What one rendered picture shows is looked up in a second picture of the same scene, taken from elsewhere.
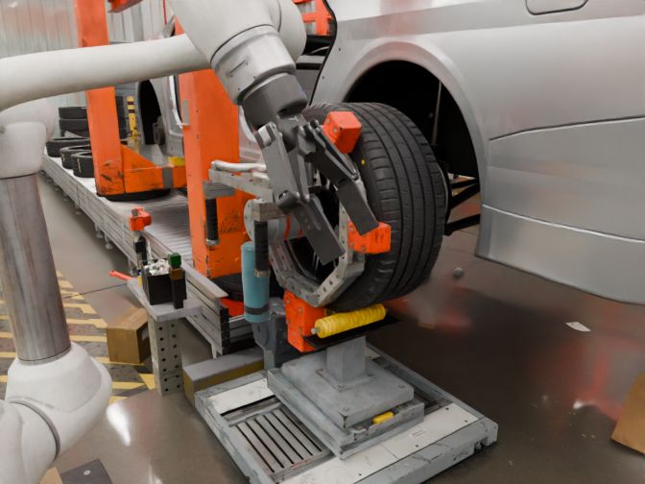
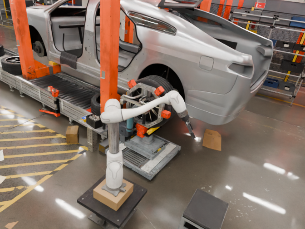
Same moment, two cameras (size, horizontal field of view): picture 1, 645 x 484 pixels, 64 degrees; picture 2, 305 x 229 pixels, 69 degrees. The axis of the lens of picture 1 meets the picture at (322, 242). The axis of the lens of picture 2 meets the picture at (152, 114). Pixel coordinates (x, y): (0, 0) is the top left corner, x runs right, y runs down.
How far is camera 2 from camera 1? 1.56 m
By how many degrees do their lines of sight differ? 26
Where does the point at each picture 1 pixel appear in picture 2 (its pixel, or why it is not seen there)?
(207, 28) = (179, 110)
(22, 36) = not seen: outside the picture
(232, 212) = not seen: hidden behind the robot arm
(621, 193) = (214, 106)
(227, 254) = not seen: hidden behind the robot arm
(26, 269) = (117, 136)
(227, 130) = (115, 79)
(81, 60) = (149, 107)
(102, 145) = (27, 60)
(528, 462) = (187, 153)
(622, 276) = (213, 120)
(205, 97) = (111, 72)
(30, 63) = (143, 109)
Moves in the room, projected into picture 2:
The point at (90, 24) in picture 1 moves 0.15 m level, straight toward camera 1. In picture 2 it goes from (20, 12) to (24, 13)
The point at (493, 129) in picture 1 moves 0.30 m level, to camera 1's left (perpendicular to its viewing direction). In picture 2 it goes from (189, 88) to (167, 89)
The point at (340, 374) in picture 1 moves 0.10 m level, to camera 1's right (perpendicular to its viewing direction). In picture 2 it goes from (147, 140) to (154, 139)
